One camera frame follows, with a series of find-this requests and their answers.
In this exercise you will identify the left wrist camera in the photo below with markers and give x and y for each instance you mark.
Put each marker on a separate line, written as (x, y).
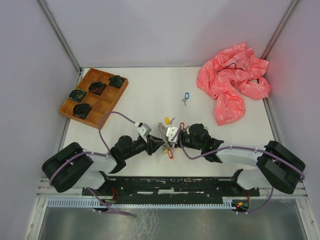
(143, 129)

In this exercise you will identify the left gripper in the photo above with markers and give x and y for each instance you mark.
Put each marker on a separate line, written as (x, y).
(152, 146)

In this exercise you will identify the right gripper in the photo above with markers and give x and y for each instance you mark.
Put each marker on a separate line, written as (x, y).
(178, 142)

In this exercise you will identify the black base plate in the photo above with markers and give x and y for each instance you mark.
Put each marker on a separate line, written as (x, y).
(127, 186)

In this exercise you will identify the red tag on holder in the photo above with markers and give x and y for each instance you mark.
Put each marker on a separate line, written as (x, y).
(170, 154)

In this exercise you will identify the pink patterned cloth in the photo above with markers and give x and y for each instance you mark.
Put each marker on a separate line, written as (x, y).
(233, 73)

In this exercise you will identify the wooden compartment tray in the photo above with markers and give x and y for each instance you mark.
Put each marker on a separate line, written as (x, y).
(101, 104)

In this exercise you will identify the black coiled item in tray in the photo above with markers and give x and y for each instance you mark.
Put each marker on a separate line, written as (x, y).
(97, 87)
(81, 110)
(116, 81)

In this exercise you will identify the key with light blue tag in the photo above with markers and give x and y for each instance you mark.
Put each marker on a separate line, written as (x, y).
(185, 99)

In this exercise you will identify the black green coiled item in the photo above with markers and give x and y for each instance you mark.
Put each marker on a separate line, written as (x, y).
(77, 95)

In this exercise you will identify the key with red tag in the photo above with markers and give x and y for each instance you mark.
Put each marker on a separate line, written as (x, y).
(182, 126)

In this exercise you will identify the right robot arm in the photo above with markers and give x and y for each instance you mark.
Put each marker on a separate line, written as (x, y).
(271, 165)

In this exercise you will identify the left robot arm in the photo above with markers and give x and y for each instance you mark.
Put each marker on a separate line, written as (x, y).
(75, 167)

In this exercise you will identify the key with yellow tag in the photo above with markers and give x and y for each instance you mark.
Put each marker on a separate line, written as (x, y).
(168, 121)

